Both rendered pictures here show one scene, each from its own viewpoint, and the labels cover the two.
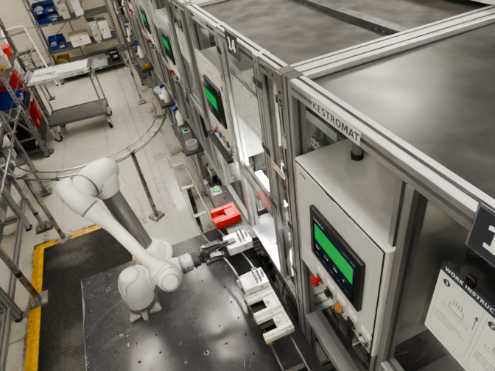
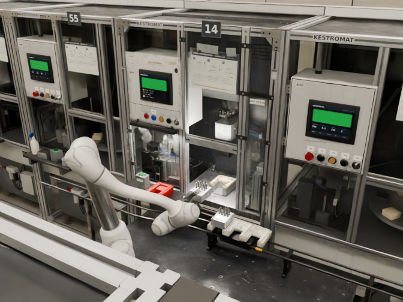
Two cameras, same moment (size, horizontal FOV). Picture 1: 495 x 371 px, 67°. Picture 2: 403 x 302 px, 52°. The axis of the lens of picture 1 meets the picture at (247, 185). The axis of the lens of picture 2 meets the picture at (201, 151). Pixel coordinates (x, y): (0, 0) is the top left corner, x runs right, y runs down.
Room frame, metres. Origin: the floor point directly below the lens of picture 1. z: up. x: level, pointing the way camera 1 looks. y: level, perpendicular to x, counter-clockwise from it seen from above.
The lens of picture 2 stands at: (-0.30, 1.62, 2.31)
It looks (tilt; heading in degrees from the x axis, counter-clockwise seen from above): 24 degrees down; 317
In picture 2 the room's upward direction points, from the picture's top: straight up
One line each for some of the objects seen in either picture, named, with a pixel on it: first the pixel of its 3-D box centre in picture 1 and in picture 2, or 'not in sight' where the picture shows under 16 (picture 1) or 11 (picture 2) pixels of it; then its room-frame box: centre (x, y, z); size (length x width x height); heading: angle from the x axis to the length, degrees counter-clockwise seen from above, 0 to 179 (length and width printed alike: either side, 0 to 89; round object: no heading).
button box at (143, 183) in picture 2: (219, 196); (143, 181); (1.79, 0.19, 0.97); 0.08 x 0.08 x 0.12; 16
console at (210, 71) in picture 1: (236, 98); (164, 86); (1.80, -0.02, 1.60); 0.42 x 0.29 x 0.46; 16
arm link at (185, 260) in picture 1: (186, 263); not in sight; (1.25, 0.36, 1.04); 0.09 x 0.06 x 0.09; 16
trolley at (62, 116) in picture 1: (72, 99); not in sight; (5.09, 2.20, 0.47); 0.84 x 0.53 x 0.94; 100
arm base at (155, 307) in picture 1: (143, 304); not in sight; (1.30, 0.69, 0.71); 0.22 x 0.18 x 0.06; 16
